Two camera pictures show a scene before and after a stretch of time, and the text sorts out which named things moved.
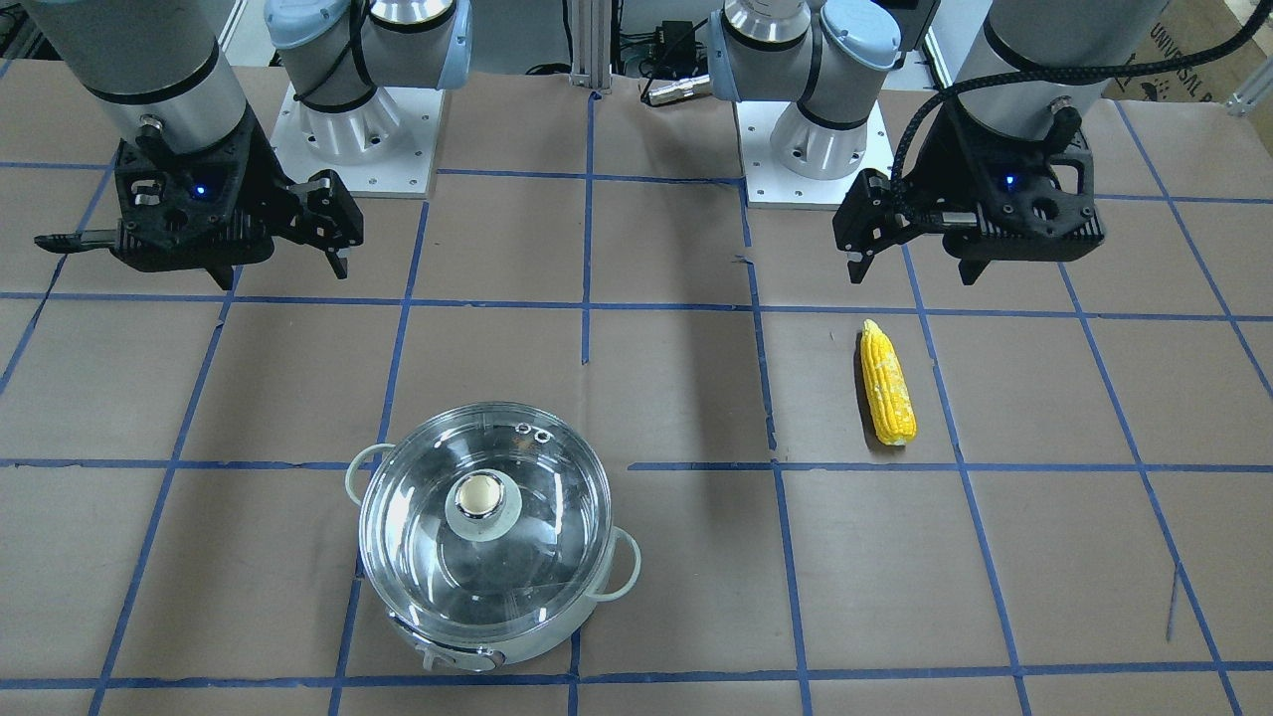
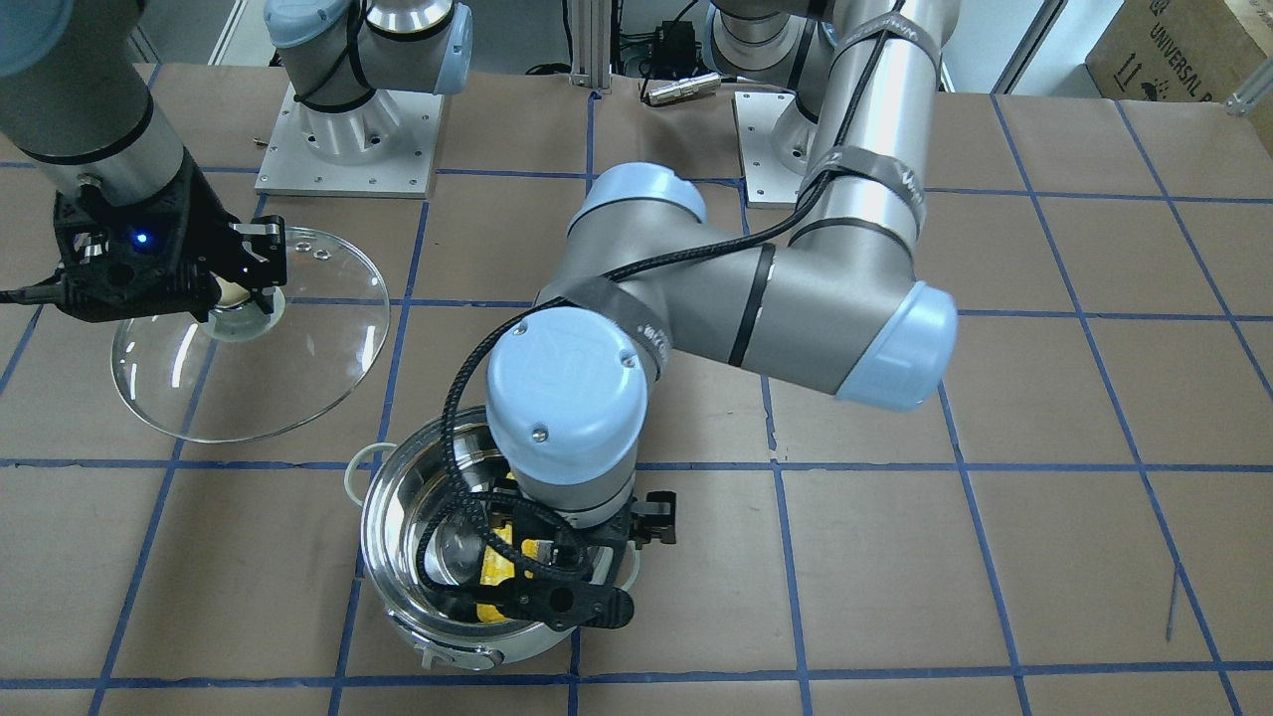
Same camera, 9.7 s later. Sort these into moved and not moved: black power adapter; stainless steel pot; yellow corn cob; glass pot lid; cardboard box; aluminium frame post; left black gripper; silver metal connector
Moved: glass pot lid; yellow corn cob; left black gripper
Not moved: aluminium frame post; silver metal connector; black power adapter; cardboard box; stainless steel pot
